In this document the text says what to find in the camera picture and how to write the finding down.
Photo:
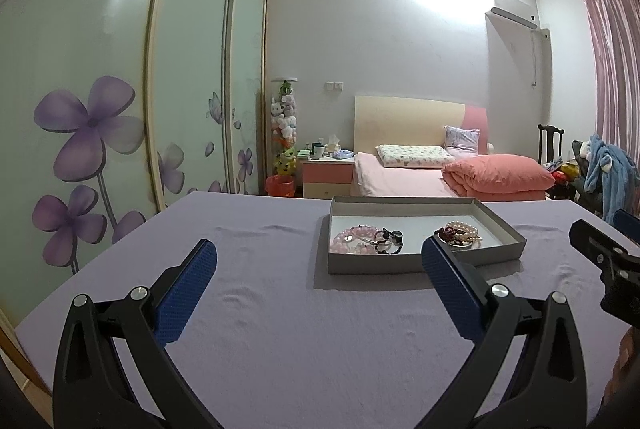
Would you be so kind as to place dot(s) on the white air conditioner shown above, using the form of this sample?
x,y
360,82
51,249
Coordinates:
x,y
515,11

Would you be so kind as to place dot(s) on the blue hanging clothes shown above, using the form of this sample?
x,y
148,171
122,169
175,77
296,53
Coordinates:
x,y
617,173

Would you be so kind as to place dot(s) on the small lilac pillow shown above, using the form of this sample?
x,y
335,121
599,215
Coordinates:
x,y
464,140

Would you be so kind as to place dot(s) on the wall power outlet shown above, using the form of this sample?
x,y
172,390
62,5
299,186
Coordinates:
x,y
336,86

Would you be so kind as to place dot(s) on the pink white nightstand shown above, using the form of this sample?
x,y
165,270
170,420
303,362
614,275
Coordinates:
x,y
326,177

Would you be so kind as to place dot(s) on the wide silver cuff bangle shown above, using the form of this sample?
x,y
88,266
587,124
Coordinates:
x,y
474,241

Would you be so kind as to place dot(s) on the bed with pink sheet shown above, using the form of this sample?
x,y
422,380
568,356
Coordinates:
x,y
408,121

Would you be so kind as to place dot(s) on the black wooden chair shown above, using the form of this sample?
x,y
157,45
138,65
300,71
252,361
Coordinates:
x,y
550,144

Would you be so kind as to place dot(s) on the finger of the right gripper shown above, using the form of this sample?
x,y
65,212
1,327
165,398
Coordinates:
x,y
627,224
595,243

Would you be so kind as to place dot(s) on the salmon folded duvet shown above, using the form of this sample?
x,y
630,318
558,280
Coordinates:
x,y
498,177

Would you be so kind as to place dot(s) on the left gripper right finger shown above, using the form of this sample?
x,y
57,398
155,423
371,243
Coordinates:
x,y
548,387

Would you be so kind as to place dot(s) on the sliding wardrobe with flowers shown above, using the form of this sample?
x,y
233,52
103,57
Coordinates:
x,y
112,110

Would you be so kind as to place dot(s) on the pink curtain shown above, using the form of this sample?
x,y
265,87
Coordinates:
x,y
614,33

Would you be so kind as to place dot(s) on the lavender table cloth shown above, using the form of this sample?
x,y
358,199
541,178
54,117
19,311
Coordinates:
x,y
278,342

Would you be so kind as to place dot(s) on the grey cardboard tray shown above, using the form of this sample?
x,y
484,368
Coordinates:
x,y
378,235

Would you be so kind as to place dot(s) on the dark red garnet bead strand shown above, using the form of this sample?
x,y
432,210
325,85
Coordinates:
x,y
452,236

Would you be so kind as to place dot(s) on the plush toy tube stack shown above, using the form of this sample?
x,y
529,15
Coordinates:
x,y
283,126

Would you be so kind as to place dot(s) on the person's right hand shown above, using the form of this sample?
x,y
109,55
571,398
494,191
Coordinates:
x,y
629,353

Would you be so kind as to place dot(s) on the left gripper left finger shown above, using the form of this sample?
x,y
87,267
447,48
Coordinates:
x,y
90,386

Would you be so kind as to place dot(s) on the red waste basket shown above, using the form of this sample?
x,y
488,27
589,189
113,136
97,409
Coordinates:
x,y
280,186

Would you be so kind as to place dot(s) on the white floral pillow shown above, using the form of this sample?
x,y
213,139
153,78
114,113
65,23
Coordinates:
x,y
413,156

